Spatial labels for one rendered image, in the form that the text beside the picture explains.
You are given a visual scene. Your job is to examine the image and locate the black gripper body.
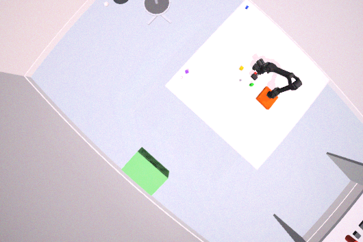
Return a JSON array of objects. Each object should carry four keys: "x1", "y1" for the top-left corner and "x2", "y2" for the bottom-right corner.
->
[{"x1": 251, "y1": 67, "x2": 264, "y2": 80}]

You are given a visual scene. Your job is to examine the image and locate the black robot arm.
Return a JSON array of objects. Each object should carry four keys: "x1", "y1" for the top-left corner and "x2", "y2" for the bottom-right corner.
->
[{"x1": 252, "y1": 58, "x2": 303, "y2": 99}]

